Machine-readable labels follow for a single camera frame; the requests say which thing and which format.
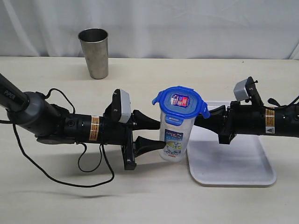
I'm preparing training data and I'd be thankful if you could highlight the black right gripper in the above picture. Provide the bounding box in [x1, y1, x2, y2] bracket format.
[194, 101, 265, 145]

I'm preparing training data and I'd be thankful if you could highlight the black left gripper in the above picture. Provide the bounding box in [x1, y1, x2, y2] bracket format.
[100, 105, 166, 170]

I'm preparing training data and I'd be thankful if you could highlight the clear plastic jar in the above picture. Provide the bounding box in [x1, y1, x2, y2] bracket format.
[159, 112, 195, 162]

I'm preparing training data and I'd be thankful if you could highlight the blue plastic lid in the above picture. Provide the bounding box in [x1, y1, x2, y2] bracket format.
[152, 86, 210, 126]

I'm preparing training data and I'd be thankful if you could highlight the stainless steel cup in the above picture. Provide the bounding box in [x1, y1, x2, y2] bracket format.
[78, 28, 109, 79]

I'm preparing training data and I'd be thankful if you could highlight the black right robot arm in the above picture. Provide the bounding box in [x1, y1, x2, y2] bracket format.
[194, 101, 299, 145]

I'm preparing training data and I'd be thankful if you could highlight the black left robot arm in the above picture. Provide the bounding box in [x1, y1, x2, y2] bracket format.
[0, 76, 166, 170]

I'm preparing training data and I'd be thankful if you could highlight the white plastic tray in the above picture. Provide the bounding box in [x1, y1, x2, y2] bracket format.
[186, 126, 277, 188]

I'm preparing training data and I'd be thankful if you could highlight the white backdrop curtain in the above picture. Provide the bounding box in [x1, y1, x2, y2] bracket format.
[0, 0, 299, 59]

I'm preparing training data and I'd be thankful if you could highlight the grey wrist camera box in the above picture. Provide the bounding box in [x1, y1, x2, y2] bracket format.
[233, 79, 249, 101]
[112, 89, 131, 124]

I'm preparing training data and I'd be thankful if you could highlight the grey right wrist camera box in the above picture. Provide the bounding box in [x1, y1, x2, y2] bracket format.
[233, 79, 249, 101]

